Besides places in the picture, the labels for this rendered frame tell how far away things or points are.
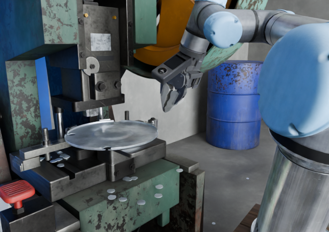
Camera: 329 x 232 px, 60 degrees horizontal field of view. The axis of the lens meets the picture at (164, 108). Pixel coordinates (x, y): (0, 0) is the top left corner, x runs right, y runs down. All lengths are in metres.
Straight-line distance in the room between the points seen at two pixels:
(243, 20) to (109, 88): 0.45
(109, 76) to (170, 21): 0.41
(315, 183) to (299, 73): 0.13
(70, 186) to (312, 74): 0.71
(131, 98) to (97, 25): 1.78
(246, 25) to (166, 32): 0.58
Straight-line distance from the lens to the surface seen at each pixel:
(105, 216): 0.86
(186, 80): 0.81
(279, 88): 0.33
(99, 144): 0.83
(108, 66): 0.93
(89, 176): 0.89
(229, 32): 0.65
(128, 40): 0.93
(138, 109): 2.71
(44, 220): 0.73
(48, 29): 0.79
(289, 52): 0.32
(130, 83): 2.61
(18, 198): 0.68
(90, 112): 0.98
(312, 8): 4.02
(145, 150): 0.79
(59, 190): 0.85
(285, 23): 0.64
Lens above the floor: 1.06
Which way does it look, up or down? 13 degrees down
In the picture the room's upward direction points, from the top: straight up
